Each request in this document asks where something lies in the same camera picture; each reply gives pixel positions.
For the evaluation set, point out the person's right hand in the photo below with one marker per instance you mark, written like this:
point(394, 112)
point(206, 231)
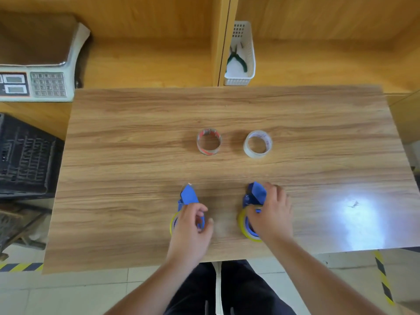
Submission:
point(275, 219)

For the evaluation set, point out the person's left hand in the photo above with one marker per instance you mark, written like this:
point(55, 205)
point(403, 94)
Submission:
point(187, 239)

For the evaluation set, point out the person's left thumb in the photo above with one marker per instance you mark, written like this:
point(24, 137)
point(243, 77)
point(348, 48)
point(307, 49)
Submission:
point(208, 228)

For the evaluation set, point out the person's right thumb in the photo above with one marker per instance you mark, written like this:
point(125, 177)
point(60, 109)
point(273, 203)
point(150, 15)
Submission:
point(254, 209)

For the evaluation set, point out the blue tape dispenser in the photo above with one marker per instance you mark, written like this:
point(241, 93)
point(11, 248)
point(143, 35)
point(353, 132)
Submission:
point(188, 195)
point(256, 193)

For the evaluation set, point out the person's left forearm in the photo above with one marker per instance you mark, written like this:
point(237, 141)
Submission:
point(154, 288)

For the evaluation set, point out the person's right forearm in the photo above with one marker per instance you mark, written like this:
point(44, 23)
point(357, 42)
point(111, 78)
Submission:
point(315, 282)

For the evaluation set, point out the yellow tape roll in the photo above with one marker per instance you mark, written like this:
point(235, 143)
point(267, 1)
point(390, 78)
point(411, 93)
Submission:
point(243, 226)
point(172, 224)

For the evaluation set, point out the clear tape roll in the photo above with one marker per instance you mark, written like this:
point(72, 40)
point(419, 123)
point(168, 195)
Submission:
point(249, 152)

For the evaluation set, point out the dark trousers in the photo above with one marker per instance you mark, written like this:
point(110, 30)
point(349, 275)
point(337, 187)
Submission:
point(242, 291)

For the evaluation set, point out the empty red-printed tape core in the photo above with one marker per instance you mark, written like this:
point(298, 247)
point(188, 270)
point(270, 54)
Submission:
point(207, 150)

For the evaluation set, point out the white plastic basket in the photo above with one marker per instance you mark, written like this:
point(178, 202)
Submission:
point(247, 73)

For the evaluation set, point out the wooden shelf unit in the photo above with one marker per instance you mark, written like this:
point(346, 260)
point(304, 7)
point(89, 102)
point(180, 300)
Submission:
point(223, 36)

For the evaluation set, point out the wooden pallet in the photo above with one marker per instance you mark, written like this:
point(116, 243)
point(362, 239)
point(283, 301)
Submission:
point(19, 226)

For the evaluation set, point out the black plastic crate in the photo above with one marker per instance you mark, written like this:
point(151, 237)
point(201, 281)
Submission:
point(26, 157)

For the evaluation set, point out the white electronic scale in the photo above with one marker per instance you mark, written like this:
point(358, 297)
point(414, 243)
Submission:
point(49, 83)

